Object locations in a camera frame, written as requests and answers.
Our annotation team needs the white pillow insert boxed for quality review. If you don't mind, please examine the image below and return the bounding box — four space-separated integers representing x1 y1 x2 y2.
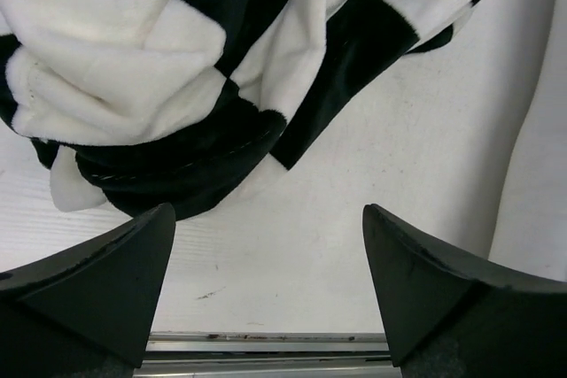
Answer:
489 0 566 282

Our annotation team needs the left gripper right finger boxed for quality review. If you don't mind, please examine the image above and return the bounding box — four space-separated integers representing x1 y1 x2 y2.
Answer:
362 204 566 367

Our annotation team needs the aluminium front rail frame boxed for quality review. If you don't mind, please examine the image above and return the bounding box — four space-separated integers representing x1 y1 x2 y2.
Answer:
134 332 401 377

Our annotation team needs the black white checkered pillowcase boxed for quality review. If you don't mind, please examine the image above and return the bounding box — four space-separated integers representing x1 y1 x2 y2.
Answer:
1 0 480 220

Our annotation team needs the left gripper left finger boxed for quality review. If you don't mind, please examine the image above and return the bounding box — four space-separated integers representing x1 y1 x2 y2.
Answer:
1 204 175 369

